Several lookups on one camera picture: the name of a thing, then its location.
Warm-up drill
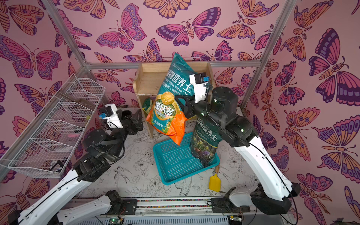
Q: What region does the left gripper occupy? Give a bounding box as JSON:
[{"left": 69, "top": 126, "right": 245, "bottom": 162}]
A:
[{"left": 108, "top": 110, "right": 143, "bottom": 162}]

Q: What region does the teal and orange soil bag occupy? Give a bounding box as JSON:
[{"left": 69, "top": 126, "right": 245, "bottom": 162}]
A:
[{"left": 146, "top": 53, "right": 197, "bottom": 145}]

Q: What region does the yellow green fertilizer packet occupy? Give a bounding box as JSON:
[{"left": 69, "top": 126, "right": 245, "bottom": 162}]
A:
[{"left": 142, "top": 97, "right": 153, "bottom": 114}]

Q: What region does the dark green soil bag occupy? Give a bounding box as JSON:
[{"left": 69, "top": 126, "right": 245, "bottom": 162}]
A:
[{"left": 190, "top": 117, "right": 223, "bottom": 167}]

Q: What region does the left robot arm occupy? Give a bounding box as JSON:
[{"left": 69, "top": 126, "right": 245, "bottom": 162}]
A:
[{"left": 8, "top": 106, "right": 143, "bottom": 225}]

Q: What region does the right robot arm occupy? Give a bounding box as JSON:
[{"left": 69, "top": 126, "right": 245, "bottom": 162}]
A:
[{"left": 174, "top": 87, "right": 301, "bottom": 215}]

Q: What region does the wooden two-tier shelf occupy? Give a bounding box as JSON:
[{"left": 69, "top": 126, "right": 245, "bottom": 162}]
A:
[{"left": 133, "top": 61, "right": 216, "bottom": 140}]

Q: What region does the black ceramic pot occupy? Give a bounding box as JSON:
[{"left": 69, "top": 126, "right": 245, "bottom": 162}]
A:
[{"left": 118, "top": 110, "right": 133, "bottom": 123}]

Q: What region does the teal plastic basket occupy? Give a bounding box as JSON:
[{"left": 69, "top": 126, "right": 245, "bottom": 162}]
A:
[{"left": 153, "top": 133, "right": 220, "bottom": 186}]

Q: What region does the yellow garden trowel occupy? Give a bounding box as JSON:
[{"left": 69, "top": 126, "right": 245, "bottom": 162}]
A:
[{"left": 208, "top": 165, "right": 221, "bottom": 192}]

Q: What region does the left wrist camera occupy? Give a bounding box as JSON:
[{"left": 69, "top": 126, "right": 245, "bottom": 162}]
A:
[{"left": 99, "top": 103, "right": 123, "bottom": 129}]

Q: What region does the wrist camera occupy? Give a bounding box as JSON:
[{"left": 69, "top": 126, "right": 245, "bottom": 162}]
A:
[
  {"left": 189, "top": 72, "right": 210, "bottom": 104},
  {"left": 99, "top": 103, "right": 123, "bottom": 129}
]

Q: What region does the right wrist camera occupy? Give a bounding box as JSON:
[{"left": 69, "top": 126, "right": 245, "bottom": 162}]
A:
[{"left": 189, "top": 72, "right": 210, "bottom": 104}]

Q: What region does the aluminium frame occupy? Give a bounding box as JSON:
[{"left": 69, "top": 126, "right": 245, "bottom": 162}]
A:
[{"left": 1, "top": 1, "right": 296, "bottom": 156}]

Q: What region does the white wire basket rack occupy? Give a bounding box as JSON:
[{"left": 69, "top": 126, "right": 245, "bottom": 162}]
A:
[{"left": 1, "top": 75, "right": 105, "bottom": 178}]

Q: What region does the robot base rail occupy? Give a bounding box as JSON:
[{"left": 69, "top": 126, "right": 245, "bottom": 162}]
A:
[{"left": 79, "top": 196, "right": 251, "bottom": 225}]

